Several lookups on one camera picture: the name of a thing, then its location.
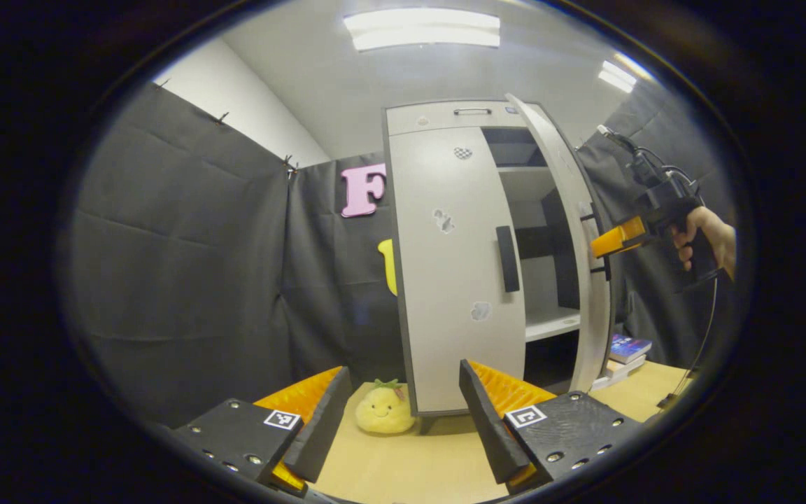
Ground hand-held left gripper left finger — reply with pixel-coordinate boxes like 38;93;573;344
172;365;353;499

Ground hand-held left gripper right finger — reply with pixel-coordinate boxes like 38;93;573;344
459;359;645;496

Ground grey shoe cabinet door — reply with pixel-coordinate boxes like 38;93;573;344
506;93;614;393
388;126;526;415

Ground grey double-door shoe cabinet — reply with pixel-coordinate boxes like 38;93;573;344
382;100;584;435

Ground yellow pineapple plush toy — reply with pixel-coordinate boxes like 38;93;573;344
355;379;416;435

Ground black backdrop cloth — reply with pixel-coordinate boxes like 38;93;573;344
71;83;407;428
574;80;736;372

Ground small ceiling light panel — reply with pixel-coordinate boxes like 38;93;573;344
598;59;638;94

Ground white book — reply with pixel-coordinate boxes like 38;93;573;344
592;355;647;391

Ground long ceiling light panel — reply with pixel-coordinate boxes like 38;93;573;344
344;8;502;52

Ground thin black cable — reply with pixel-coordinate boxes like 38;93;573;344
658;276;720;410

